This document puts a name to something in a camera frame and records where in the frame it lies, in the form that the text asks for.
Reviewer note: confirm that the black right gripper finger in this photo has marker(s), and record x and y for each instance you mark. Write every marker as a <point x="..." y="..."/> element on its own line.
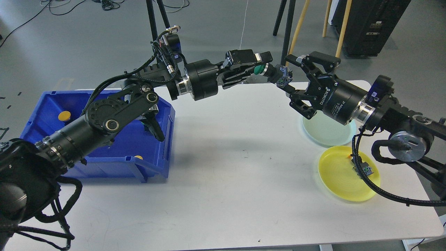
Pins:
<point x="318" y="67"/>
<point x="306" y="102"/>

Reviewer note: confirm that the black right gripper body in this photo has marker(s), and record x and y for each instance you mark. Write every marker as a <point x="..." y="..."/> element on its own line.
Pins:
<point x="335" y="97"/>

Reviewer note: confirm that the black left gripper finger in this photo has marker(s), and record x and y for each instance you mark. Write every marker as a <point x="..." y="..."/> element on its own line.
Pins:
<point x="236" y="59"/>
<point x="244" y="78"/>

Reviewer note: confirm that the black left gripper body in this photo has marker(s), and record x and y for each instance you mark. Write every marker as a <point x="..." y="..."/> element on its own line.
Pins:
<point x="202" y="78"/>

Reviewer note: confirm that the green push button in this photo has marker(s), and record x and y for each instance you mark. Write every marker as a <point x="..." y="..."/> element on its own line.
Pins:
<point x="279" y="75"/>

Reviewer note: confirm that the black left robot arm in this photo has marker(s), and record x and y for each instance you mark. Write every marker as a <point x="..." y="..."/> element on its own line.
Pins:
<point x="33" y="184"/>

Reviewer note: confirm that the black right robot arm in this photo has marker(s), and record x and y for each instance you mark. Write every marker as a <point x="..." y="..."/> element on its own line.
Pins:
<point x="411" y="133"/>

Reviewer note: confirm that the light green plastic plate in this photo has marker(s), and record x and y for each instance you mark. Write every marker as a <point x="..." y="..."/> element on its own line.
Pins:
<point x="327" y="132"/>

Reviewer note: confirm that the yellow plastic plate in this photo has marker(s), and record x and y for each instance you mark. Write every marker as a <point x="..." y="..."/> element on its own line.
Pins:
<point x="337" y="172"/>

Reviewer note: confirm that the black stand legs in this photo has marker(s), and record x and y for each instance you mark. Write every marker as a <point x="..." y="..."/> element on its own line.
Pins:
<point x="288" y="25"/>

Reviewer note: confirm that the blue plastic storage bin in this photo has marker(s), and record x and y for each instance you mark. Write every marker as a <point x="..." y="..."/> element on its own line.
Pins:
<point x="117" y="160"/>

